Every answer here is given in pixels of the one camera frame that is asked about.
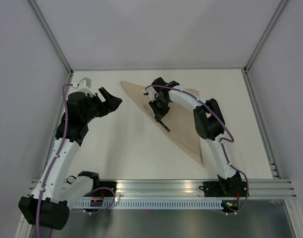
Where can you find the aluminium front rail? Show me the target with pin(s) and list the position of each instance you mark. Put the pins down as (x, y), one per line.
(195, 189)

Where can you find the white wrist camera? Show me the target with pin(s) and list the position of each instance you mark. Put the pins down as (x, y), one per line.
(84, 86)
(151, 93)

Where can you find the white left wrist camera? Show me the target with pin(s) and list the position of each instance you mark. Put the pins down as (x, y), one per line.
(84, 86)

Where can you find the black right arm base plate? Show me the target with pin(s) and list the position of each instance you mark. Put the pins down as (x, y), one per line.
(217, 189)

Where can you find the right aluminium frame post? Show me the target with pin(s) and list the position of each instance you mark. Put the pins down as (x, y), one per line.
(266, 33)

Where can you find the aluminium frame post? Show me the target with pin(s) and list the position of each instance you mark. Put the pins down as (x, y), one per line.
(50, 35)
(266, 33)

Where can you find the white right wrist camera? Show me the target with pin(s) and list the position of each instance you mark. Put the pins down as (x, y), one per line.
(151, 93)

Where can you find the white slotted cable duct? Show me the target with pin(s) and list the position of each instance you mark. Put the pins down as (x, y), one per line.
(160, 204)

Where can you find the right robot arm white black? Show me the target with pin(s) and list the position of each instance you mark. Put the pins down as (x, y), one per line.
(210, 126)

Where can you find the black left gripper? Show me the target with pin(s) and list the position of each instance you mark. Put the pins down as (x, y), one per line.
(111, 104)

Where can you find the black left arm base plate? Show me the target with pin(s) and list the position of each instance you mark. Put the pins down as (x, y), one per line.
(104, 189)

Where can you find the silver fork black handle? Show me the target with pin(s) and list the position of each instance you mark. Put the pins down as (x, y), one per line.
(149, 111)

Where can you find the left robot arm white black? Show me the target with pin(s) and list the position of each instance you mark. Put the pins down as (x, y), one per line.
(48, 205)

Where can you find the left aluminium frame post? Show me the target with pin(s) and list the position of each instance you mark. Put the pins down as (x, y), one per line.
(50, 35)

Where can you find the beige cloth napkin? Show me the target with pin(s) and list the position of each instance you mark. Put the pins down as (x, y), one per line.
(179, 120)

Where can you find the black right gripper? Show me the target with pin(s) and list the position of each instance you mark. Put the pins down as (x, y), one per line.
(159, 113)

